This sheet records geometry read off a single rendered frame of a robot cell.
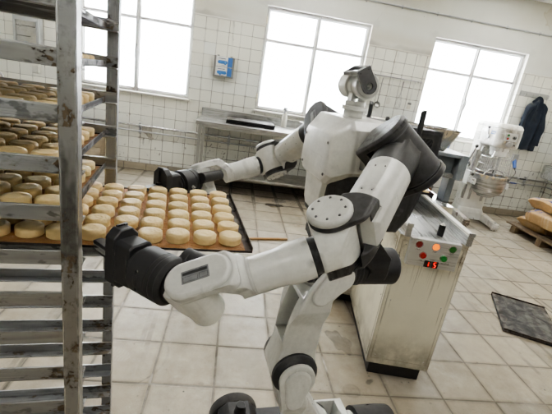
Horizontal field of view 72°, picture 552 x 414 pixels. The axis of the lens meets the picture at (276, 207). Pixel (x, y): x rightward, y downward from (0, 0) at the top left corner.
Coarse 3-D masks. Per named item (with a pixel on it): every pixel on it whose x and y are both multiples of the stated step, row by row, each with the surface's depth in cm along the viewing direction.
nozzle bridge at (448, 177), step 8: (440, 152) 238; (448, 152) 243; (456, 152) 251; (448, 160) 247; (456, 160) 245; (464, 160) 238; (448, 168) 249; (456, 168) 243; (464, 168) 240; (448, 176) 245; (456, 176) 242; (440, 184) 265; (448, 184) 254; (440, 192) 263; (448, 192) 256; (440, 200) 261
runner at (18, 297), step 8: (0, 296) 72; (8, 296) 72; (16, 296) 73; (24, 296) 73; (32, 296) 74; (40, 296) 74; (48, 296) 74; (56, 296) 75; (0, 304) 73; (8, 304) 73; (16, 304) 73; (24, 304) 74; (32, 304) 74; (40, 304) 74; (48, 304) 75; (56, 304) 75
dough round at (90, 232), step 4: (88, 224) 79; (92, 224) 79; (96, 224) 79; (100, 224) 79; (84, 228) 76; (88, 228) 77; (92, 228) 77; (96, 228) 77; (100, 228) 78; (104, 228) 78; (84, 232) 75; (88, 232) 75; (92, 232) 76; (96, 232) 76; (100, 232) 77; (104, 232) 78; (84, 236) 76; (88, 236) 75; (92, 236) 76; (96, 236) 76; (100, 236) 77; (104, 236) 78; (88, 240) 76; (92, 240) 76
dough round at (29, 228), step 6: (24, 222) 75; (30, 222) 75; (36, 222) 76; (18, 228) 72; (24, 228) 72; (30, 228) 73; (36, 228) 74; (42, 228) 75; (18, 234) 73; (24, 234) 72; (30, 234) 73; (36, 234) 74; (42, 234) 75
